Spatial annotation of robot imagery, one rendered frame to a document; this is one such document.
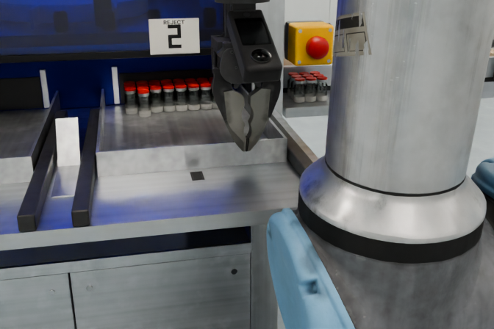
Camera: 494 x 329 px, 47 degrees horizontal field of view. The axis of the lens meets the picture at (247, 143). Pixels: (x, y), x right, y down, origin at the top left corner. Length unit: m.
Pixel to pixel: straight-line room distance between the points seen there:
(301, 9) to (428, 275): 5.58
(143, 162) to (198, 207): 0.13
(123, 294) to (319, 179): 0.87
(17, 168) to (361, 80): 0.56
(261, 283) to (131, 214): 0.59
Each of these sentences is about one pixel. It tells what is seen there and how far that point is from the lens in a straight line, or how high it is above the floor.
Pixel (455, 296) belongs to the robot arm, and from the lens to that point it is 0.37.
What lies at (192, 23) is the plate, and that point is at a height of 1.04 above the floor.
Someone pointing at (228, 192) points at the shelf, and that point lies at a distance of 0.71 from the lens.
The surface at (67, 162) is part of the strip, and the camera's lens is 0.82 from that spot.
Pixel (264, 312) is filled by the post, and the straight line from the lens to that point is 1.26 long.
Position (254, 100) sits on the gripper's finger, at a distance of 0.75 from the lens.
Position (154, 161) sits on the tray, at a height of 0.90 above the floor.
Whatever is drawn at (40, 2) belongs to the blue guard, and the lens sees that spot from 0.99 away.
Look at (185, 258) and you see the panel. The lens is 1.15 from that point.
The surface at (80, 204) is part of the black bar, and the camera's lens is 0.66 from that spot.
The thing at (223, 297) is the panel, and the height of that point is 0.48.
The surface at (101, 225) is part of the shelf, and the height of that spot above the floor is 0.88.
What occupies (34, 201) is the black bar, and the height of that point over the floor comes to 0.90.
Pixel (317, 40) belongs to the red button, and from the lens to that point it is 1.01.
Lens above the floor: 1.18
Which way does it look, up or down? 20 degrees down
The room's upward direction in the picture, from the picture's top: straight up
